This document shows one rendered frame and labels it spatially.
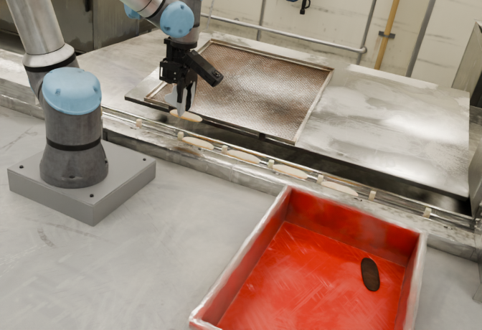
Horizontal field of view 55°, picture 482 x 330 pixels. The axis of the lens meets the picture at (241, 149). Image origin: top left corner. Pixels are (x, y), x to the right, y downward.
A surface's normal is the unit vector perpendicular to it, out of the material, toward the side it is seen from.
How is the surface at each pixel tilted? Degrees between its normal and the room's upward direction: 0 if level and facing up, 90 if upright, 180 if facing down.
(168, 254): 0
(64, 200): 90
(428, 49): 90
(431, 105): 10
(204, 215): 0
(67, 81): 7
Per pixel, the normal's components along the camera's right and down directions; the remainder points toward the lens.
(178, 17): 0.51, 0.47
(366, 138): 0.07, -0.79
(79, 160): 0.47, 0.18
